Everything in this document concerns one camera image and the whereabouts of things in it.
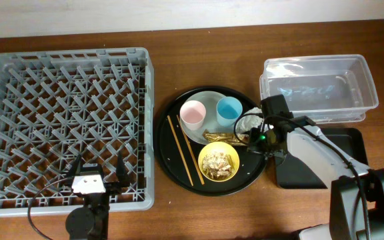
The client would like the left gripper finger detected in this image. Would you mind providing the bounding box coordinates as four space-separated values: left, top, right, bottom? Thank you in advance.
115 151 129 187
64 155 81 187

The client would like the silver white wrapper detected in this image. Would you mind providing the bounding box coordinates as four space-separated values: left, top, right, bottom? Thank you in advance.
236 107 264 133

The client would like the blue plastic cup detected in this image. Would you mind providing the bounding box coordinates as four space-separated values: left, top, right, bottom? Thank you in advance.
216 97 243 127

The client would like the gold foil snack wrapper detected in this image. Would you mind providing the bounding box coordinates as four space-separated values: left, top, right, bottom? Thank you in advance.
203 130 249 146

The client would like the yellow bowl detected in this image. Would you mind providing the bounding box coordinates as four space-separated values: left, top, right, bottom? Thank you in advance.
198 142 240 183

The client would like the food scraps pile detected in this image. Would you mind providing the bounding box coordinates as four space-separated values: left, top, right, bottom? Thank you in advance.
201 152 235 181

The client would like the pink plastic cup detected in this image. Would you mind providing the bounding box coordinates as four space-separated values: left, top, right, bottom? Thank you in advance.
179 100 207 131

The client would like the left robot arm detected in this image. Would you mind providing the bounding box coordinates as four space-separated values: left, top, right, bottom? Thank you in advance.
65 155 129 239

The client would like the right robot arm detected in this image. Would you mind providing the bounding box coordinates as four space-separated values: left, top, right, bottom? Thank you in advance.
248 116 384 239

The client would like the grey plastic dishwasher rack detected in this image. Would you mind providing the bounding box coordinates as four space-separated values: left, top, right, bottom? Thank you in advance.
0 47 155 218

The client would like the clear plastic waste bin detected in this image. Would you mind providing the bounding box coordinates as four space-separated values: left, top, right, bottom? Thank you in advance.
259 54 379 124

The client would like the black rectangular waste tray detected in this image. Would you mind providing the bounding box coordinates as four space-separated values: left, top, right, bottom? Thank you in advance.
275 128 368 189

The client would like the wooden chopstick left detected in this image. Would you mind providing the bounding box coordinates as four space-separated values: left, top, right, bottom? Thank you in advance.
167 115 194 187

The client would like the wooden chopstick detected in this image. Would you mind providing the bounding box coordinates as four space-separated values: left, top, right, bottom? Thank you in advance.
167 115 194 187
176 115 205 185

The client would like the grey round plate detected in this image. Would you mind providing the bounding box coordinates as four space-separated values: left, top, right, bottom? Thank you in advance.
181 91 234 145

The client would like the round black serving tray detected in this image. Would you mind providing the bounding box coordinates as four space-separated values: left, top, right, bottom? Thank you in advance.
153 86 266 197

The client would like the wooden chopstick right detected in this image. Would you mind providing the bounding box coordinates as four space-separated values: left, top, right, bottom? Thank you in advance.
176 115 205 185

